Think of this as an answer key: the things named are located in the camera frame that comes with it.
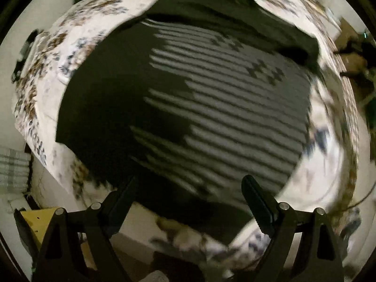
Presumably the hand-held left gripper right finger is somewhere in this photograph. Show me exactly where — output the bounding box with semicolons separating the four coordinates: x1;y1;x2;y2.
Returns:
238;175;345;282

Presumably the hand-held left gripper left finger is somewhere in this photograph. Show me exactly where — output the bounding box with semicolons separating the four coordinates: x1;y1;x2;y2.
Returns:
32;176;138;282

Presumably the black striped t-shirt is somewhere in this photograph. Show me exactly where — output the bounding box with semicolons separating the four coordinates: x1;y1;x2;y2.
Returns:
56;0;321;249

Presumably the yellow box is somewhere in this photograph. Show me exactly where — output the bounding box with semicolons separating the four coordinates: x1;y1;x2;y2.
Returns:
13;208;94;274

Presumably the grey plaid cloth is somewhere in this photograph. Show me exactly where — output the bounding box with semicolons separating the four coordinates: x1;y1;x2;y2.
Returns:
0;147;31;195

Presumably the floral patterned bed sheet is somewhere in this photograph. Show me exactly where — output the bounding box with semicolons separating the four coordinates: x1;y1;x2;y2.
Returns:
13;0;363;272

